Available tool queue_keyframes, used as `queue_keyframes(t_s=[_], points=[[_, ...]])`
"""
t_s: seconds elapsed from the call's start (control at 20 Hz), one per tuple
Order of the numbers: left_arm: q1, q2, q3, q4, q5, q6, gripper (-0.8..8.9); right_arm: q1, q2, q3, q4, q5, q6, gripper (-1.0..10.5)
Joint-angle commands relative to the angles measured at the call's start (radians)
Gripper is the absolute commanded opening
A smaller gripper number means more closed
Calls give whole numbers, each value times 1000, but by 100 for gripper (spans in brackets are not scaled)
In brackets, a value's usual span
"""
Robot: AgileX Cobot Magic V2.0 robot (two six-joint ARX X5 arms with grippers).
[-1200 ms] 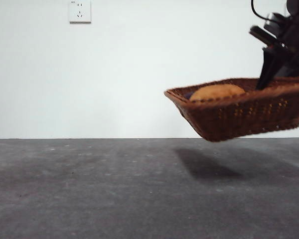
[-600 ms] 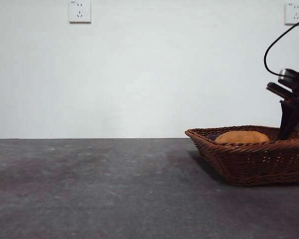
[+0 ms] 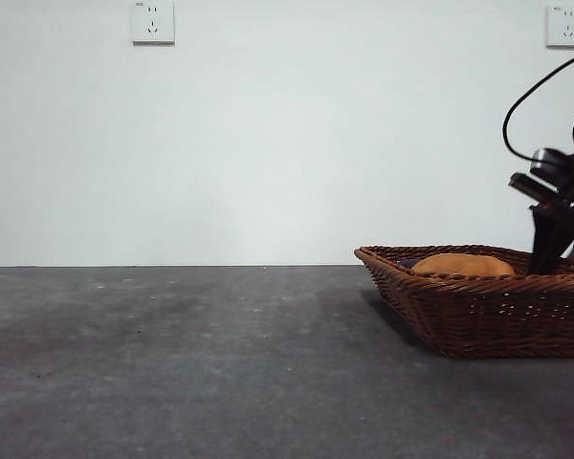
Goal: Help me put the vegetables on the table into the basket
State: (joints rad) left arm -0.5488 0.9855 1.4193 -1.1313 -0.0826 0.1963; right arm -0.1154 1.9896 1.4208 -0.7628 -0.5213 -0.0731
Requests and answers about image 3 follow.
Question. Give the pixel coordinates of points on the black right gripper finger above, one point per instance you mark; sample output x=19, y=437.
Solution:
x=550, y=239

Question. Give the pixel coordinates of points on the brown potato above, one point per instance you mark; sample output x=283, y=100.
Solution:
x=464, y=265

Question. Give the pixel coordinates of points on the purple eggplant with green stem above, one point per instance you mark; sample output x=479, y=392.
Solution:
x=409, y=263

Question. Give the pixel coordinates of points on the brown woven wicker basket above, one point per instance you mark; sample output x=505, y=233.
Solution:
x=483, y=315

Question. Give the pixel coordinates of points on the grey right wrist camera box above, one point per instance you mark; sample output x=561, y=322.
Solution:
x=547, y=162

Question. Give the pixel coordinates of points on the white wall socket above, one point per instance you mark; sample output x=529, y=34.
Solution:
x=567, y=28
x=154, y=24

